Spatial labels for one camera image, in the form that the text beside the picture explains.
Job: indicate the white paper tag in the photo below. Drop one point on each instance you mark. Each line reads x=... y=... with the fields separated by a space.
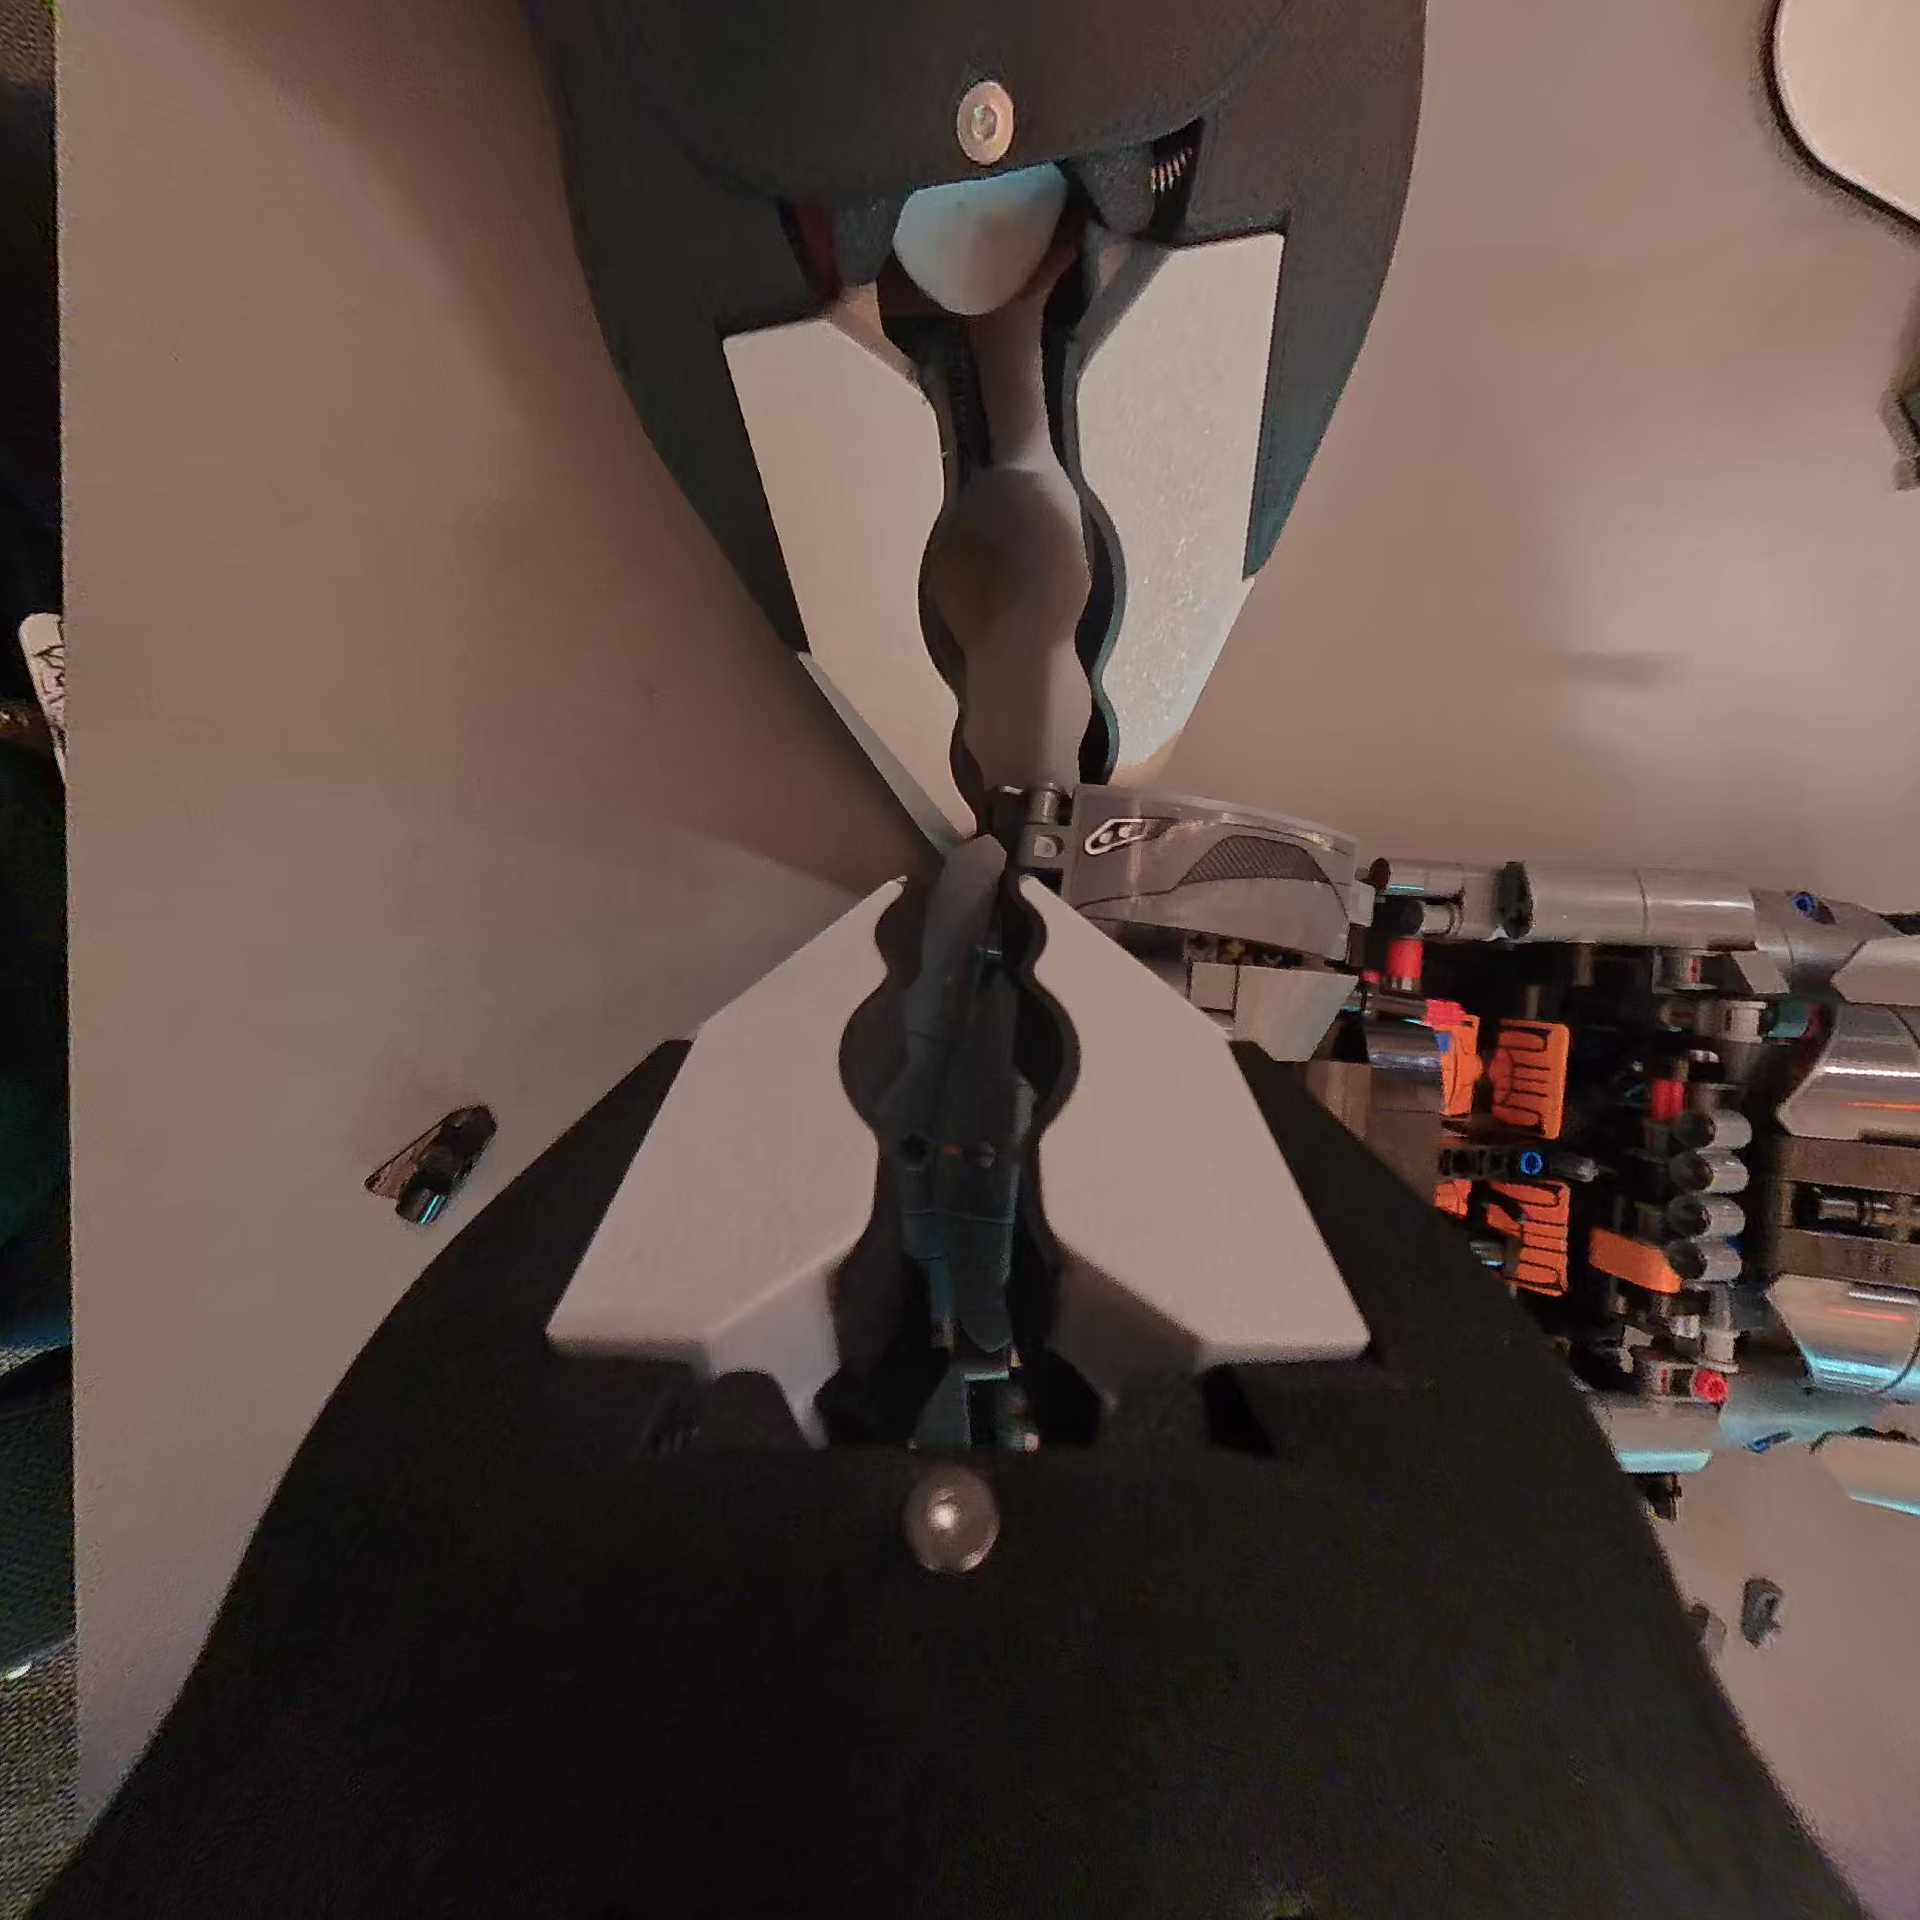
x=49 y=675

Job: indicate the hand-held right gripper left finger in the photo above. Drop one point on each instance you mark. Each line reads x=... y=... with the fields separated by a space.
x=720 y=1200

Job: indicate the grey lego car model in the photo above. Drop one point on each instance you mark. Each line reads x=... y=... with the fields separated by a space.
x=1652 y=902

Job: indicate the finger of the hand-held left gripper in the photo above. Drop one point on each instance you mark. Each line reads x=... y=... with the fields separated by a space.
x=839 y=495
x=1184 y=450

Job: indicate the white lamp base stand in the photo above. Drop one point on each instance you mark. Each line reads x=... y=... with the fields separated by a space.
x=1862 y=89

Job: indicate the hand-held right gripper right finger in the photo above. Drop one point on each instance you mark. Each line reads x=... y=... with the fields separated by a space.
x=1201 y=1200

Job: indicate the black lego connector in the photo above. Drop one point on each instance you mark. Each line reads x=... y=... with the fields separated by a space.
x=432 y=1161

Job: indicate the scattered black lego pieces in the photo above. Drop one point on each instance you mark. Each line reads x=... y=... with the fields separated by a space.
x=1764 y=1605

